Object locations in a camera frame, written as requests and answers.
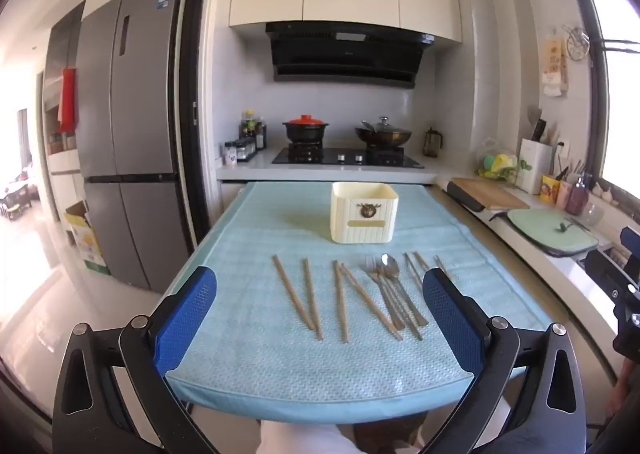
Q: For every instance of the printed wall hanging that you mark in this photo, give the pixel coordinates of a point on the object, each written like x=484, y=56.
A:
x=555, y=59

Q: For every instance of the cream ribbed utensil holder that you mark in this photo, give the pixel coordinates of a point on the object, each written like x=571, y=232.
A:
x=350, y=219

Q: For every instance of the black range hood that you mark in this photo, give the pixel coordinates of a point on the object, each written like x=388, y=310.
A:
x=345, y=54

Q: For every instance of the white labelled jar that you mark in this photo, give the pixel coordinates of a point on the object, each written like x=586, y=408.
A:
x=230, y=155

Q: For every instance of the purple soap dispenser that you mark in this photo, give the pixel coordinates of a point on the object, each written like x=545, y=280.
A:
x=580, y=199

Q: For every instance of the pink cup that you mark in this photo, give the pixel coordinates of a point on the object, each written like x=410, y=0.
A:
x=564, y=196

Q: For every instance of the grey refrigerator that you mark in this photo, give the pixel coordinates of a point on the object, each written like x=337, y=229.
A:
x=130, y=109

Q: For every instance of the white wall socket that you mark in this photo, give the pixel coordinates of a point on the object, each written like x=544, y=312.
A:
x=563, y=148

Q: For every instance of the metal fork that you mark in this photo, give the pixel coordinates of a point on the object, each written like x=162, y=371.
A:
x=374, y=270
x=366, y=268

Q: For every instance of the wok with glass lid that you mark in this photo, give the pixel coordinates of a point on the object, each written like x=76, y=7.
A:
x=382, y=137

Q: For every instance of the dark wooden chair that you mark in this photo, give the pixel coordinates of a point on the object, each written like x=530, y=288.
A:
x=15, y=201

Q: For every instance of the printed cardboard box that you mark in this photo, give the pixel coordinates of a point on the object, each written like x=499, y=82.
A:
x=87, y=244

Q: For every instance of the spice jar rack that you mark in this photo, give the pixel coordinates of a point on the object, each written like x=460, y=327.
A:
x=246, y=149

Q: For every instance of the white knife block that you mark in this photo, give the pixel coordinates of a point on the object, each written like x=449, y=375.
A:
x=532, y=164

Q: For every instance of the glass French press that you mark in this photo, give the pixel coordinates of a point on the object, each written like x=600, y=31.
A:
x=433, y=144

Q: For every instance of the black pot with orange lid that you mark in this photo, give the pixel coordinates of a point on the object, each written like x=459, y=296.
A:
x=303, y=133

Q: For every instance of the yellow printed box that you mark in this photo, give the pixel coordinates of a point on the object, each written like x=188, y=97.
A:
x=549, y=190

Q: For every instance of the wooden cutting board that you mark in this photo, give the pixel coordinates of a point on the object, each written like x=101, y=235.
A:
x=487, y=191

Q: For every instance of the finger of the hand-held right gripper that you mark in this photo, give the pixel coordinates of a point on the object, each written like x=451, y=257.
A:
x=607, y=271
x=631, y=240

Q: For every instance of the dark sauce bottles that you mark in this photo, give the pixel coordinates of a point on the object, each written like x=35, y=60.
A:
x=248, y=127

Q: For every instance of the black tray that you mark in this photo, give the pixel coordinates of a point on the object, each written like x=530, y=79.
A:
x=462, y=199

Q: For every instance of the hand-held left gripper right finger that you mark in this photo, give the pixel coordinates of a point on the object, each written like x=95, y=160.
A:
x=450, y=319

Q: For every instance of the person's white clothing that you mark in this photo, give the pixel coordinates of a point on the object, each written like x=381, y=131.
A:
x=300, y=441

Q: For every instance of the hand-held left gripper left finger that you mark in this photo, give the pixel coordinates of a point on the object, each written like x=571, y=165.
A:
x=185, y=319

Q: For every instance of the light blue table cloth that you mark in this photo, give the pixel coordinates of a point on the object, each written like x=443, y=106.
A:
x=250, y=369

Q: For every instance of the window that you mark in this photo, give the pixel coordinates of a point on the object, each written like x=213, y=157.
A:
x=620, y=124

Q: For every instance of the plastic bag of fruit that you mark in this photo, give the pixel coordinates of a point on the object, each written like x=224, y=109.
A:
x=495, y=162

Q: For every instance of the metal spoon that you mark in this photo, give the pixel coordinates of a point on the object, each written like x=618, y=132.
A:
x=390, y=264

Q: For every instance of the person's right forearm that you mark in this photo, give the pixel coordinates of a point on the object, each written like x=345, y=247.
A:
x=625, y=394

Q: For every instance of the black gas hob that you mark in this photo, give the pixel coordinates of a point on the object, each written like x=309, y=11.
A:
x=330, y=162

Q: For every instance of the clear drinking glass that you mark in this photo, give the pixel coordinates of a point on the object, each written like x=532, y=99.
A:
x=593, y=215

